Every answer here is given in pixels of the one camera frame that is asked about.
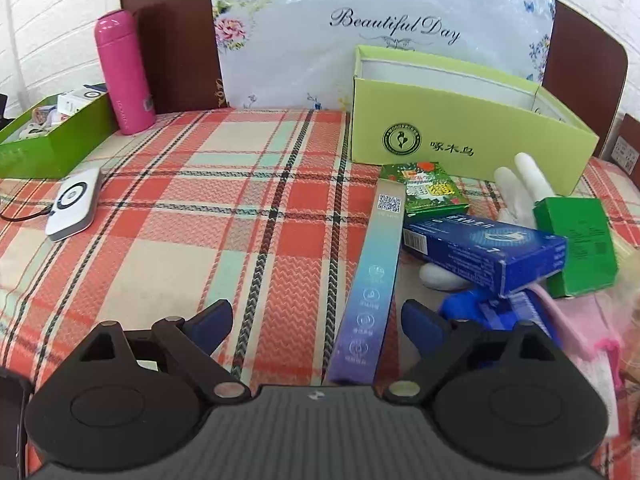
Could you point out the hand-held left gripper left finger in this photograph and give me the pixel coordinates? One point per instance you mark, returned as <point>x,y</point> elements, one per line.
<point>212,322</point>

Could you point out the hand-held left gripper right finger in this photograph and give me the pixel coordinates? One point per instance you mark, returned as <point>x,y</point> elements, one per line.
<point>422,325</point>

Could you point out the blue plastic packet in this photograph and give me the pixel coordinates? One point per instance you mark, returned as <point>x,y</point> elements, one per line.
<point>467,305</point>

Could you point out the long gradient slim box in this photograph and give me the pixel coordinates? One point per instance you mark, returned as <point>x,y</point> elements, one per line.
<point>367,285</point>

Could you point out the blue rectangular box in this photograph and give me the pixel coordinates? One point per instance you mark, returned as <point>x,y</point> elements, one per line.
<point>480,255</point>

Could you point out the plain green box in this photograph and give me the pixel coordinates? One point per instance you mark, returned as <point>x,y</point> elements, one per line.
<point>580,245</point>

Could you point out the light green cardboard box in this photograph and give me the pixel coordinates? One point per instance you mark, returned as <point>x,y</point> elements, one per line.
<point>475,130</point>

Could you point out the plaid bed sheet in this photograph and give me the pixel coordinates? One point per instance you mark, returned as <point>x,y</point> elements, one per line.
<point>200,235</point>

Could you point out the green floral small box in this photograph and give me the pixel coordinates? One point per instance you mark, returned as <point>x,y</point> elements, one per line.
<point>432,195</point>

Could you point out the white power bank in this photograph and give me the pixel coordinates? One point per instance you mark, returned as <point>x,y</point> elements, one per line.
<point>72,205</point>

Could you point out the dark green open box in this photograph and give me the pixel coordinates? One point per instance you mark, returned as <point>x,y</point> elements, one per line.
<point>60,150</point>

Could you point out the small white box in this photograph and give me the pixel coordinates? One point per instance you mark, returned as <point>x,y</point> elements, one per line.
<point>80,100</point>

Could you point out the pink insulated bottle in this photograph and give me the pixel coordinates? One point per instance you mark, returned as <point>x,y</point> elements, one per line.
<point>122,75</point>

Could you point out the brown cardboard box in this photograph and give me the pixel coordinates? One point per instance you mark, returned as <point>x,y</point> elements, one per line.
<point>627,145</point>

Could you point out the brown wooden headboard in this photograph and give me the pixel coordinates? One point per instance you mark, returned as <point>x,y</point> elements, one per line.
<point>175,35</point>

